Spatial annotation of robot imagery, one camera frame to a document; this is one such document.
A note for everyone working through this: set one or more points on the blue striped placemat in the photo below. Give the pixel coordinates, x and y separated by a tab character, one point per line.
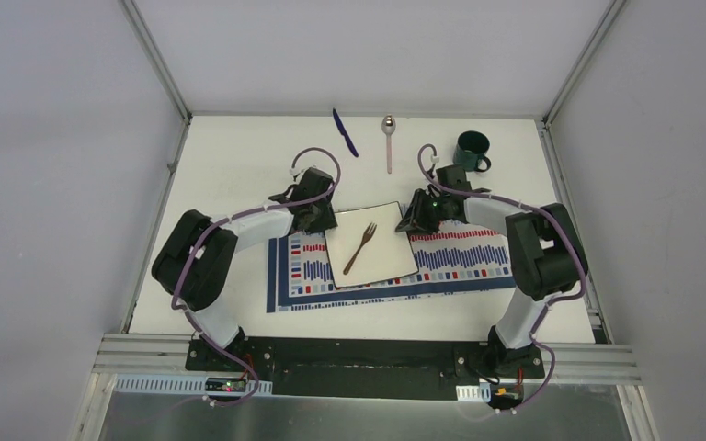
459	258

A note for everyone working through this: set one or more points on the metal spoon pink handle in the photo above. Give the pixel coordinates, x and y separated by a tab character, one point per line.
388	127

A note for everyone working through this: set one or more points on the dark green mug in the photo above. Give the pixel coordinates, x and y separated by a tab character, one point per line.
471	152

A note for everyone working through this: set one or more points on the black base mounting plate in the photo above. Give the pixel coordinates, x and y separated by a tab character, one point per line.
368	369

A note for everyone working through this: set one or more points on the aluminium frame rail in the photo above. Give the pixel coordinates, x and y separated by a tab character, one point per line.
586	364

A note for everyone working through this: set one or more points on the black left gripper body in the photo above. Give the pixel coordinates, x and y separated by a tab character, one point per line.
319	219

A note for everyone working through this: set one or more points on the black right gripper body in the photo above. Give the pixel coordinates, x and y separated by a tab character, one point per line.
437	210

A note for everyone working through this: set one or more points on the blue plastic knife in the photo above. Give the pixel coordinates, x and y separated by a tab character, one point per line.
341	128

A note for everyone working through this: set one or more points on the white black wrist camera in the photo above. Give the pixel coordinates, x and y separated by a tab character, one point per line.
455	178

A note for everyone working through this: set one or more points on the white square plate black rim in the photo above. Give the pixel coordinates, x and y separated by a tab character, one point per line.
387	256

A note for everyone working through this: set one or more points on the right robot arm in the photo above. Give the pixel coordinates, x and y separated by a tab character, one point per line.
546	257

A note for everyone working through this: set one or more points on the brown wooden fork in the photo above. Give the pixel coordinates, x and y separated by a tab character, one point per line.
365	238

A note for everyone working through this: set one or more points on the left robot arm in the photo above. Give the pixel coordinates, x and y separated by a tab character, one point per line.
194	263

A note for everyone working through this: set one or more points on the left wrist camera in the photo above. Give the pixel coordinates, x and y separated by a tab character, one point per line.
312	183

